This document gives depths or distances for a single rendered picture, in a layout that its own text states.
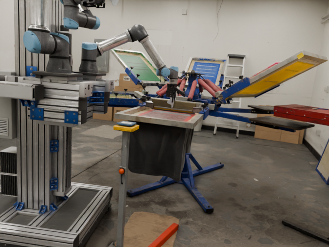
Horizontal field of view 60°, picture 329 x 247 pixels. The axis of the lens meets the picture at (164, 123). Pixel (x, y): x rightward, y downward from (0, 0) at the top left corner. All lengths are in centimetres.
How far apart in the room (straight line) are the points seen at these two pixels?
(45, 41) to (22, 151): 87
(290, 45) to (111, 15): 415
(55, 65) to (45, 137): 57
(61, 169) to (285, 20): 557
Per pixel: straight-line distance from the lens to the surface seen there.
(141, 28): 237
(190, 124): 192
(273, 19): 671
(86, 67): 230
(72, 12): 161
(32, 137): 224
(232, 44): 663
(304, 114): 249
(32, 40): 177
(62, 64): 186
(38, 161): 225
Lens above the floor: 134
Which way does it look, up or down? 11 degrees down
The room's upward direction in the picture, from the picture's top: 5 degrees clockwise
